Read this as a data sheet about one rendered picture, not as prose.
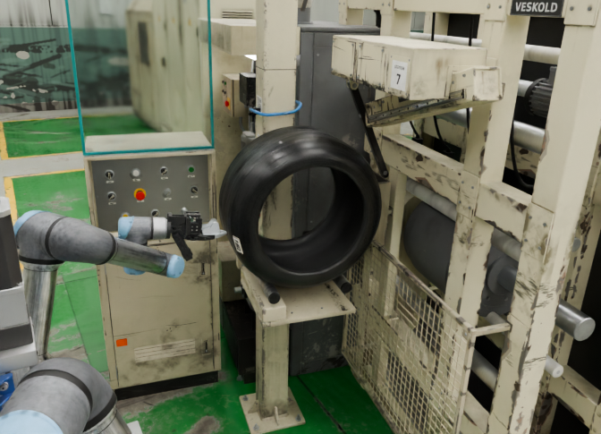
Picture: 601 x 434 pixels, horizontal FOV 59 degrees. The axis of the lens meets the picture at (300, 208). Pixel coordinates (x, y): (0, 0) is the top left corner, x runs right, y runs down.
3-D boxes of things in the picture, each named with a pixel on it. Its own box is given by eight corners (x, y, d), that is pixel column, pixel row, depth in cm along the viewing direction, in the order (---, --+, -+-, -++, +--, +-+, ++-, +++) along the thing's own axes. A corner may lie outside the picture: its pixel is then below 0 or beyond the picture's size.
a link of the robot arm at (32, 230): (24, 421, 140) (51, 217, 136) (-15, 404, 146) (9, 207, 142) (61, 405, 151) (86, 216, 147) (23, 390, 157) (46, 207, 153)
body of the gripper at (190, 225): (204, 219, 181) (167, 218, 177) (202, 242, 184) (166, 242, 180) (200, 211, 188) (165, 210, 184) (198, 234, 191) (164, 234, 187)
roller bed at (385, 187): (337, 232, 249) (341, 170, 238) (366, 229, 253) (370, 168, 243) (354, 250, 231) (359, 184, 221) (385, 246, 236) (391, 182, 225)
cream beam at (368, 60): (328, 74, 206) (331, 35, 201) (387, 74, 214) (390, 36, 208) (407, 101, 152) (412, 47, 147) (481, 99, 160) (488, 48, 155)
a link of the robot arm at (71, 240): (89, 220, 134) (190, 252, 178) (56, 212, 138) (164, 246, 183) (74, 265, 132) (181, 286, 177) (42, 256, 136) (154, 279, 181)
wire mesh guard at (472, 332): (341, 352, 262) (350, 220, 237) (344, 352, 262) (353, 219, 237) (443, 506, 182) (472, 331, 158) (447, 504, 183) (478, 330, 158)
